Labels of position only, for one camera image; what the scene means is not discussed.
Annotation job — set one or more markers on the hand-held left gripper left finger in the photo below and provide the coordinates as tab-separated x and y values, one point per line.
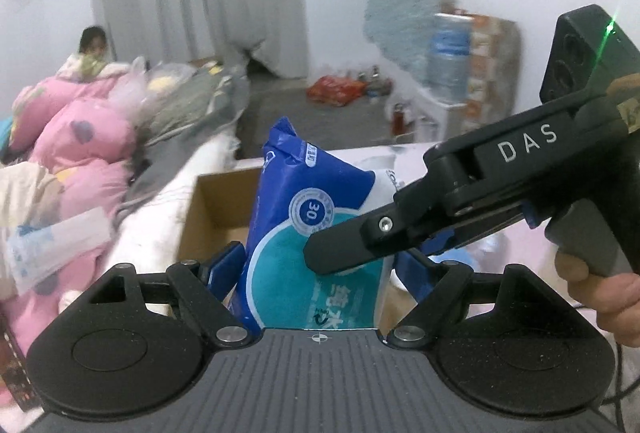
222	269

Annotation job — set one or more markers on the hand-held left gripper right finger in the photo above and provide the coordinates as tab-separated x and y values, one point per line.
415	275

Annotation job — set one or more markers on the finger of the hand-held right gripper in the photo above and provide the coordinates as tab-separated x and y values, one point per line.
350	243
442	245

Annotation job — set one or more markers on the brown cardboard box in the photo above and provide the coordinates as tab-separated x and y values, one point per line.
210	208

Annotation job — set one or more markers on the blue white wet wipes pack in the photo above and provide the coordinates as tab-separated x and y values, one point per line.
280	193

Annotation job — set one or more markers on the person's right hand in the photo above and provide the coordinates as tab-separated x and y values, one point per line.
610	303

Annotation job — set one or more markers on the checked patterned cover cloth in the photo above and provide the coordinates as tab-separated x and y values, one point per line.
492	63

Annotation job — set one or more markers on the white water dispenser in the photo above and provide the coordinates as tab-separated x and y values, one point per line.
445	123

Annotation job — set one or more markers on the blue water jug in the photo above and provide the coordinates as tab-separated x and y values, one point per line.
447	58

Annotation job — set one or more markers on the red bottle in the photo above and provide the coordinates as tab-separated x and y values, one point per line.
397	120

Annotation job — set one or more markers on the red plastic bag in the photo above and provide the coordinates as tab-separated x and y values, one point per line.
335	89

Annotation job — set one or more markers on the white plastic wrapped pack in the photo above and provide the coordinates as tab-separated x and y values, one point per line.
55	248

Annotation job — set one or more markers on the grey floral blanket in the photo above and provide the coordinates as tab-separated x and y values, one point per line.
200	98

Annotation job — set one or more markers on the pink dotted quilt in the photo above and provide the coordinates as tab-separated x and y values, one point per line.
85	133

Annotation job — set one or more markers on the clear plastic bag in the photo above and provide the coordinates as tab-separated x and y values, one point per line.
130	83

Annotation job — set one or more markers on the beige cloth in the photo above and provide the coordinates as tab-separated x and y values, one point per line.
25	193

